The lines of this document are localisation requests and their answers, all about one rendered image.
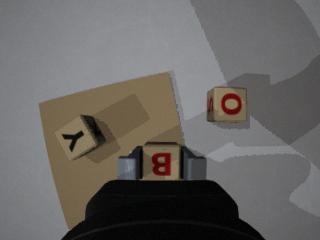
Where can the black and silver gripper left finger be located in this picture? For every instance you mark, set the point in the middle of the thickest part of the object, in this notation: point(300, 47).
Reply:
point(128, 166)

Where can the tan flat mat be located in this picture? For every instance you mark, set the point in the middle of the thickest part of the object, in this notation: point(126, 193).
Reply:
point(128, 113)

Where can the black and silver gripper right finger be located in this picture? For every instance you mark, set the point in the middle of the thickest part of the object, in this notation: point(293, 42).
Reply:
point(192, 167)

